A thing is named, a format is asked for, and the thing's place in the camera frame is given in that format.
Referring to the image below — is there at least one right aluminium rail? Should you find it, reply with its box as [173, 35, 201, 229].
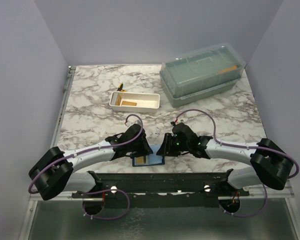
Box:
[243, 180, 295, 198]

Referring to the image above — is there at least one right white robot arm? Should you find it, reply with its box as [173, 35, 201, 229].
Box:
[156, 123, 295, 196]

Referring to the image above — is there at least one left aluminium rail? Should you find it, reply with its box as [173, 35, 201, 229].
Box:
[29, 192, 74, 201]

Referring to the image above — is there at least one purple cable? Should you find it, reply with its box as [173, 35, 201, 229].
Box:
[28, 113, 144, 221]
[174, 109, 300, 219]

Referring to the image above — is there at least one blue card holder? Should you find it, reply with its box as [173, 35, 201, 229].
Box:
[132, 144, 165, 167]

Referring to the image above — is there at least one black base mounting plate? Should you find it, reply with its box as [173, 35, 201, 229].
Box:
[72, 169, 251, 209]

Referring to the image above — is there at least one white rectangular tray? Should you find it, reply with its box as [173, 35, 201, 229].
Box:
[109, 91, 160, 113]

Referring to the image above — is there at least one yellow black handled screwdriver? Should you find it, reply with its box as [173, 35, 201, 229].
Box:
[117, 83, 126, 92]

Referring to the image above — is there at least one aluminium rail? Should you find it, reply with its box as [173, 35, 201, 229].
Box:
[243, 180, 295, 198]
[29, 192, 74, 201]

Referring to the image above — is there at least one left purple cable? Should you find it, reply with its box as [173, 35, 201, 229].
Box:
[28, 113, 144, 221]

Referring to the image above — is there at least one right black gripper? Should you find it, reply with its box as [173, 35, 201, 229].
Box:
[156, 132, 191, 157]

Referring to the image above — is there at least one green bin with clear lid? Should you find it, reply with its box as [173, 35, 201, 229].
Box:
[159, 43, 246, 108]

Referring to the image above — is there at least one stack of cards in tray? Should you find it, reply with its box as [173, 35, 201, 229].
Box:
[110, 92, 122, 106]

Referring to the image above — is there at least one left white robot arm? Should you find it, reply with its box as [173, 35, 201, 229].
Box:
[28, 123, 153, 201]

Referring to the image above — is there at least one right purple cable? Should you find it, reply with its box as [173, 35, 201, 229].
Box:
[174, 109, 300, 219]

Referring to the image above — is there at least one gold card lying in tray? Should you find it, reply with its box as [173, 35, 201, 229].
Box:
[121, 100, 137, 107]

